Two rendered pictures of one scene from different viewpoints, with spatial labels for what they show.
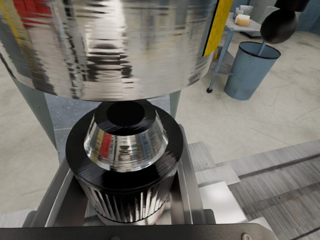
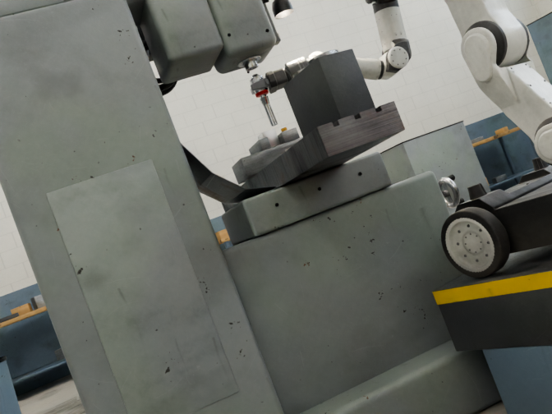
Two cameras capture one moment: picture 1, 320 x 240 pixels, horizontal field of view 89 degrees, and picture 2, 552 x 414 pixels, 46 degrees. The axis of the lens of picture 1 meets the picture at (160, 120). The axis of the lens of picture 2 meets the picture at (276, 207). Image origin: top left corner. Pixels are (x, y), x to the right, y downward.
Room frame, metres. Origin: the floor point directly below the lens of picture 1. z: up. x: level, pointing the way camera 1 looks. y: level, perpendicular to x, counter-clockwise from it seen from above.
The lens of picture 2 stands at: (0.00, 2.20, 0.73)
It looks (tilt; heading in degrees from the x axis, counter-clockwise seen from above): 2 degrees up; 274
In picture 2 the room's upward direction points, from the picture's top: 21 degrees counter-clockwise
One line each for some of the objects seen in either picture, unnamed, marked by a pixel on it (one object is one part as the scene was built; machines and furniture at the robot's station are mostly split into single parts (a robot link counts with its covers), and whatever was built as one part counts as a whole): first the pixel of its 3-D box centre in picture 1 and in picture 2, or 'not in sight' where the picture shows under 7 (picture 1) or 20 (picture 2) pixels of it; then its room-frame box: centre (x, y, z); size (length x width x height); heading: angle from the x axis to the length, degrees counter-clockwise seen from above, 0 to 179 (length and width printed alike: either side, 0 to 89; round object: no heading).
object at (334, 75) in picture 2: not in sight; (327, 96); (-0.13, 0.37, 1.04); 0.22 x 0.12 x 0.20; 120
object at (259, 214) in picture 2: not in sight; (303, 200); (0.04, 0.01, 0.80); 0.50 x 0.35 x 0.12; 21
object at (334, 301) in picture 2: not in sight; (347, 296); (0.02, 0.00, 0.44); 0.81 x 0.32 x 0.60; 21
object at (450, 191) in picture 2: not in sight; (440, 195); (-0.42, -0.17, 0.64); 0.16 x 0.12 x 0.12; 21
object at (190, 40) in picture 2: not in sight; (179, 31); (0.23, 0.08, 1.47); 0.24 x 0.19 x 0.26; 111
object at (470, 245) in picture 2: not in sight; (474, 242); (-0.37, 0.34, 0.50); 0.20 x 0.05 x 0.20; 129
